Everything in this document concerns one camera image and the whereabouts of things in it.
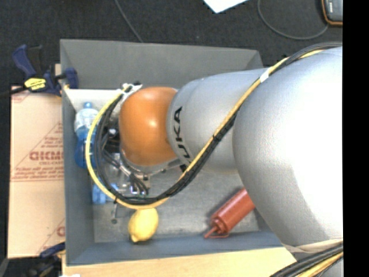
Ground brown cardboard board red print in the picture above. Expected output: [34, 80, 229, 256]
[7, 85, 67, 259]

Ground yellow lemon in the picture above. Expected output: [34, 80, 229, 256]
[127, 207, 160, 244]

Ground grey metal bin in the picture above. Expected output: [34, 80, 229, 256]
[59, 38, 298, 267]

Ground red-brown squeeze bottle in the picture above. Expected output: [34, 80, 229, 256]
[204, 187, 257, 239]

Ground light blue plastic packet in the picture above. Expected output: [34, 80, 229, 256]
[92, 182, 119, 205]

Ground clear plastic bottle blue label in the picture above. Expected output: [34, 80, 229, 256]
[73, 102, 100, 170]

